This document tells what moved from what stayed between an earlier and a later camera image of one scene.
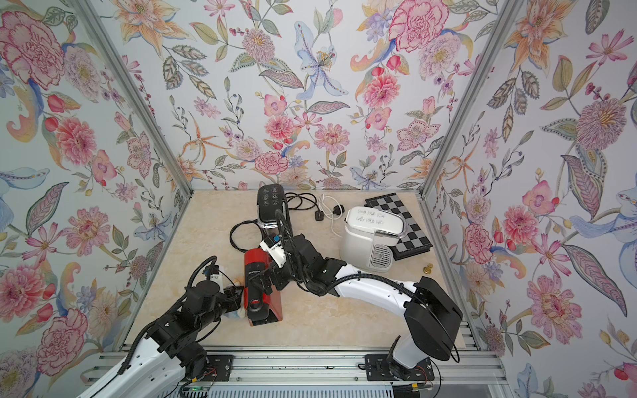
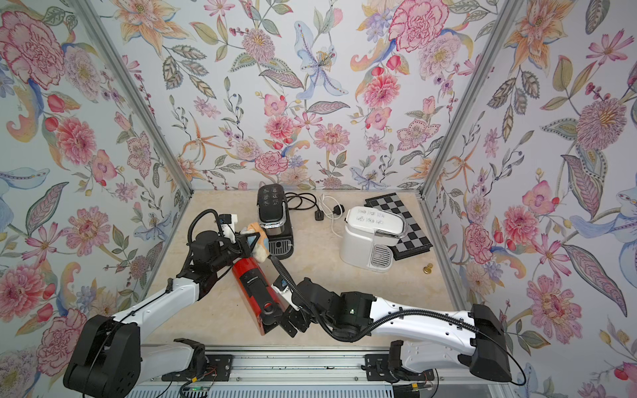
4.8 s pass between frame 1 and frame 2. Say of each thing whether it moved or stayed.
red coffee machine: moved
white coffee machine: stayed
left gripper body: moved
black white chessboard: stayed
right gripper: moved
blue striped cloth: moved
